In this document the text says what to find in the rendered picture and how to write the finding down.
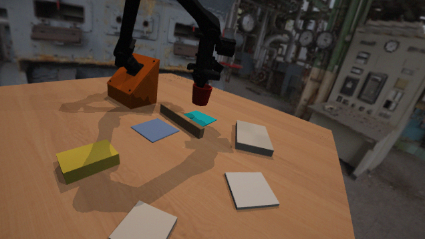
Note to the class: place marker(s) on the dark red cup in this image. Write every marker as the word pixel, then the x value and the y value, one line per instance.
pixel 200 96

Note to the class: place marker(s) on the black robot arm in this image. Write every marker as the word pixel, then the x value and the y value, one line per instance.
pixel 209 34

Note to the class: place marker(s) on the yellow rectangular block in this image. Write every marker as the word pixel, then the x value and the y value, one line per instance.
pixel 84 161

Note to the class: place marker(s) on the dark brown long bar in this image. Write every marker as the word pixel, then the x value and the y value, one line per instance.
pixel 186 123

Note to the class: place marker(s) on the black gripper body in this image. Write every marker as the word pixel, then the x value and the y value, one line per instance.
pixel 202 66

